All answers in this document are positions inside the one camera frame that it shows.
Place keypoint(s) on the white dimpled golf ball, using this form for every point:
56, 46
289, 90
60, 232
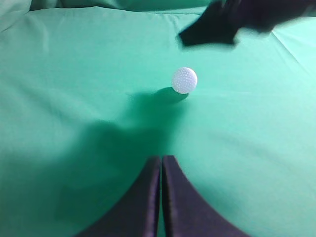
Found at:
184, 80

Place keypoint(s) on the black blurred object top right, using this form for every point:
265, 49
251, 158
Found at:
222, 19

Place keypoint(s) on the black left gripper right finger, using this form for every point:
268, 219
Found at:
186, 213

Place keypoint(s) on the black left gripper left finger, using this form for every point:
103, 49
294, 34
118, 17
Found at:
136, 214

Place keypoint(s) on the green cloth backdrop and cover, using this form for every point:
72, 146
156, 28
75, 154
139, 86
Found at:
86, 97

